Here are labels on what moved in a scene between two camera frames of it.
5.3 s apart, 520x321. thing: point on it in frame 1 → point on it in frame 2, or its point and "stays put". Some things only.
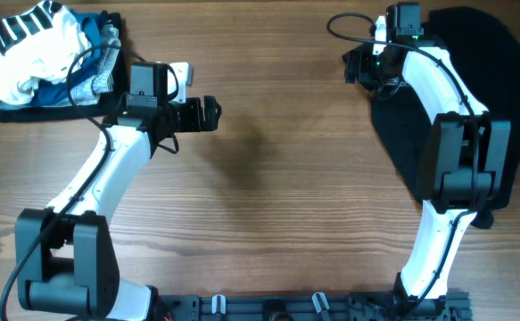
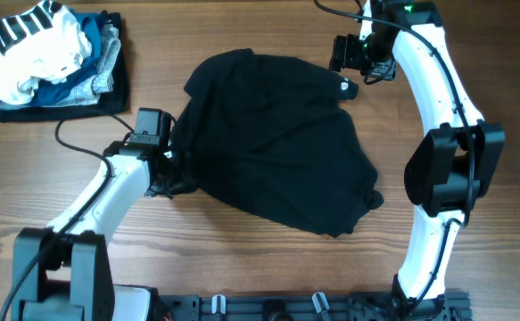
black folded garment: x=111 y=103 stays put
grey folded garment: x=86 y=92 stays put
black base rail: x=449 y=305 stays put
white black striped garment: x=21 y=50 stays put
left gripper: x=193 y=122 → x=180 y=177
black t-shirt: x=499 y=76 → x=271 y=135
